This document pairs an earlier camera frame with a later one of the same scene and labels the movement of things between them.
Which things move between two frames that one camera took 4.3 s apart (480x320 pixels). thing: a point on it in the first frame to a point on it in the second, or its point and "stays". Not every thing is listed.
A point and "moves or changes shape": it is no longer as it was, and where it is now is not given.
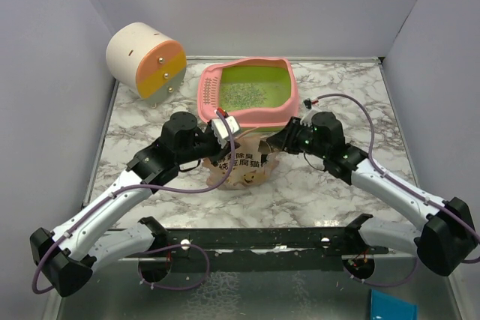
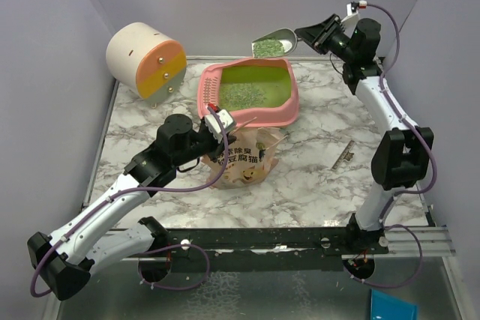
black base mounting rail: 259,249 stays
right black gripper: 286,139 to 318,35
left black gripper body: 205,146 stays
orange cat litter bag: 250,166 moves or changes shape
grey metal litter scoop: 264,148 to 279,43
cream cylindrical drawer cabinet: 146,61 stays
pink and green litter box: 258,93 stays
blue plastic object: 385,306 stays
